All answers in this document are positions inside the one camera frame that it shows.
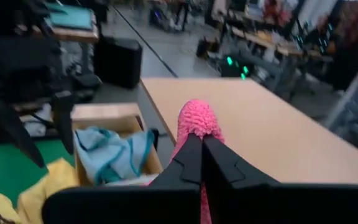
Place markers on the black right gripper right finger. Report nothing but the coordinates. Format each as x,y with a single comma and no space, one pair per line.
222,171

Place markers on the grey metal rack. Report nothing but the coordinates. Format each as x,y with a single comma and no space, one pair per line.
343,102

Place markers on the small wooden table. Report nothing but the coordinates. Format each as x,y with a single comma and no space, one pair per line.
73,35

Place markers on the black rectangular case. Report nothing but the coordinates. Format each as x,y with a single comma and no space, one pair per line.
118,62

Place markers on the tan wooden box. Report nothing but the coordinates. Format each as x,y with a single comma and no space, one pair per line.
104,112

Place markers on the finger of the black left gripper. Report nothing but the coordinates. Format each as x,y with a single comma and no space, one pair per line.
64,124
20,140

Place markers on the pink microfiber towel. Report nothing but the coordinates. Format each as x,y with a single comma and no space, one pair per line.
197,118

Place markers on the green table mat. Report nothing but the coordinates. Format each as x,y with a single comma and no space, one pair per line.
2,168

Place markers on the beige desk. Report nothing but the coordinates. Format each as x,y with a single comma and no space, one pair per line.
275,130

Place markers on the black device with green lights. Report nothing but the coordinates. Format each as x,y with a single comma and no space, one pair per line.
232,67

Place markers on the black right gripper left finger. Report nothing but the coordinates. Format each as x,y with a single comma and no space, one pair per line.
188,171

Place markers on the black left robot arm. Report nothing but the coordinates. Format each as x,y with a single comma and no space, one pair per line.
11,18

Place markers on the cluttered wooden workbench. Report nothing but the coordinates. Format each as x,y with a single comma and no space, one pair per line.
259,39

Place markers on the light blue microfiber towel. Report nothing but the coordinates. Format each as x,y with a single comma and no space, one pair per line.
110,155

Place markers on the teal mat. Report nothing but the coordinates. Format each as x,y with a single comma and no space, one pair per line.
70,17

